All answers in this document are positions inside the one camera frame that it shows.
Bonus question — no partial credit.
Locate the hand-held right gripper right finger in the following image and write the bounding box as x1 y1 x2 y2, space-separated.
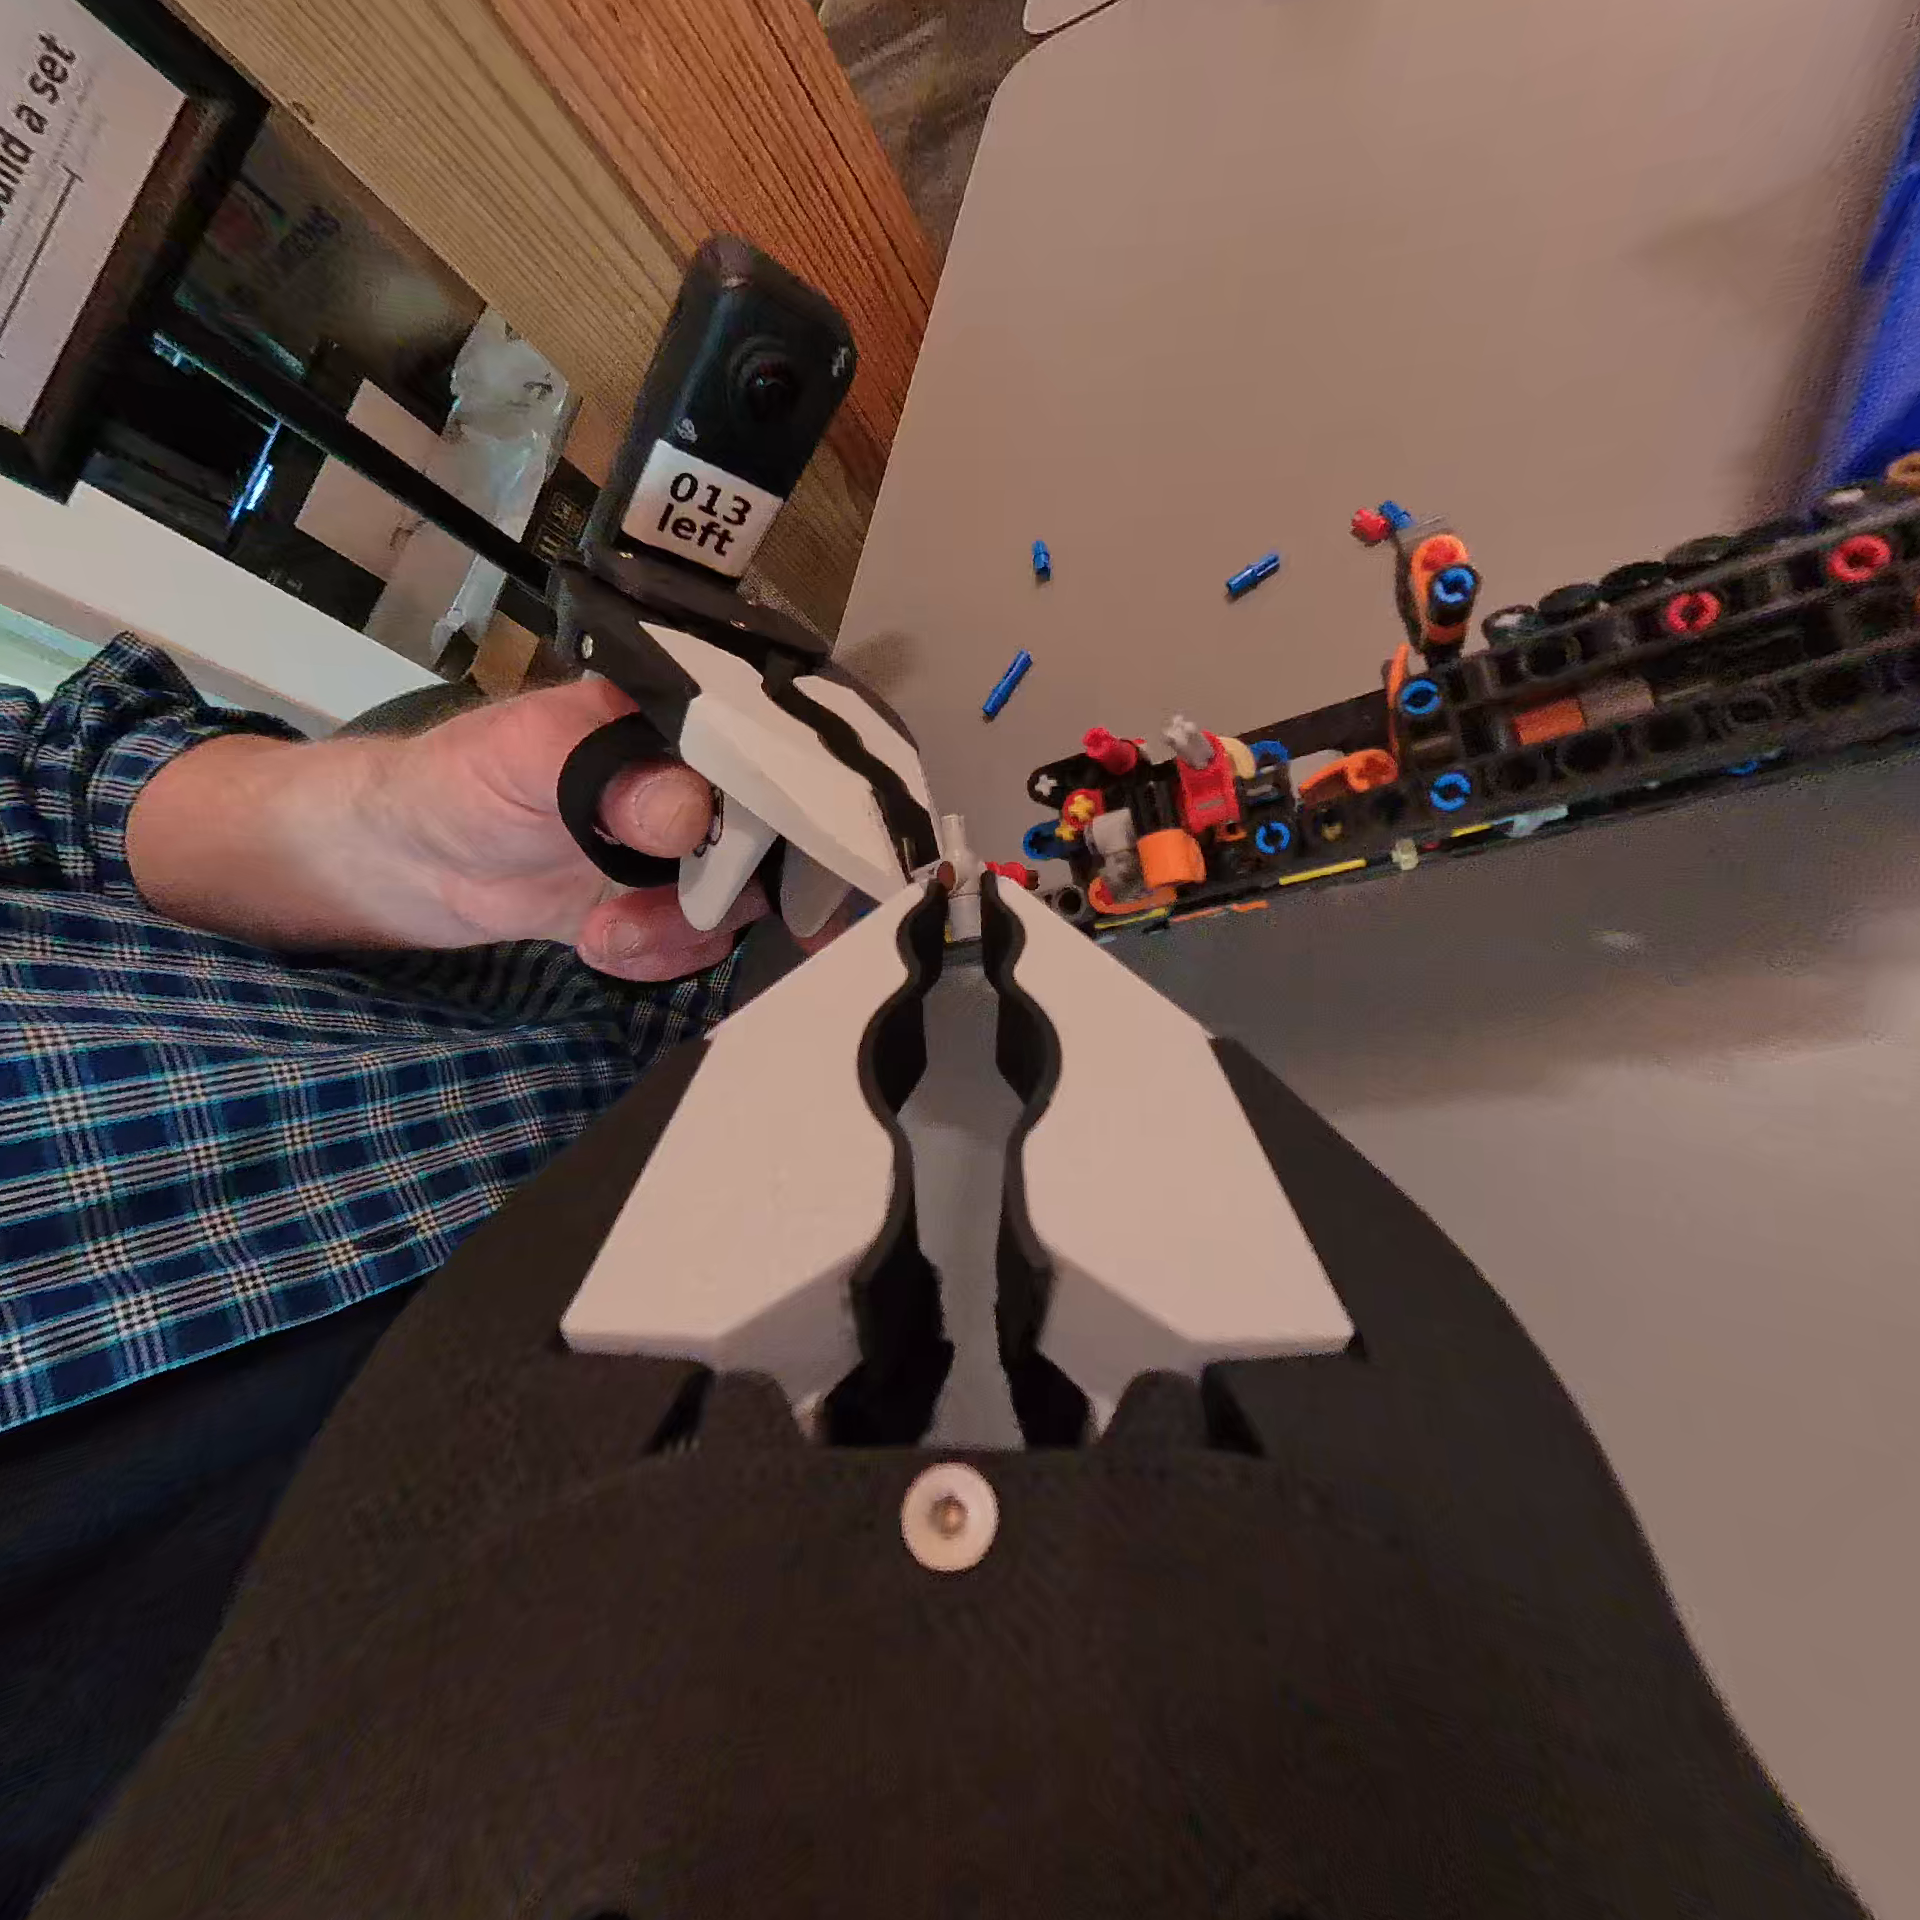
970 868 1360 1454

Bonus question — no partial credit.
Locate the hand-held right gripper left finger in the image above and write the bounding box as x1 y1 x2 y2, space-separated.
561 876 954 1447

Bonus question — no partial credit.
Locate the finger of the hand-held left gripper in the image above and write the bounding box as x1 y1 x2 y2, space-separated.
646 619 921 911
789 666 948 868

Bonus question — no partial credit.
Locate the small grey lego connector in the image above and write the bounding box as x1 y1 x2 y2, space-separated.
898 816 1004 948

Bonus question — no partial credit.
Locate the black and orange lego model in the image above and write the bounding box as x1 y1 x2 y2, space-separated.
1026 447 1920 931

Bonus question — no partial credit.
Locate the person's left forearm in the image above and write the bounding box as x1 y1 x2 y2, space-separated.
0 629 307 898

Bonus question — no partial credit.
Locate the person's left hand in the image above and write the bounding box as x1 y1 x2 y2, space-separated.
124 674 761 981

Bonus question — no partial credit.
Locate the clear plastic bag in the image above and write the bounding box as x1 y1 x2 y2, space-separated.
436 310 586 674

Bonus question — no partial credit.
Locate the white cardboard box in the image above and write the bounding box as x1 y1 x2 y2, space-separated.
297 378 459 607

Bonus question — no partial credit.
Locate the wooden cabinet panel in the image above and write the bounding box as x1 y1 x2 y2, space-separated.
163 0 948 700

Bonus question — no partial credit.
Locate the person in plaid shirt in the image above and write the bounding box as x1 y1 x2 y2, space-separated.
0 885 745 1425

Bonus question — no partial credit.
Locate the black framed sign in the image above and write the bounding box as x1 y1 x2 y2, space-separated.
0 0 271 503

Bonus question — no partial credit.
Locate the person's dark garment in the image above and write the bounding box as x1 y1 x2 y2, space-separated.
0 1319 430 1920

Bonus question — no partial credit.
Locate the blue plastic object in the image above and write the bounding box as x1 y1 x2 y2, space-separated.
1815 137 1920 497

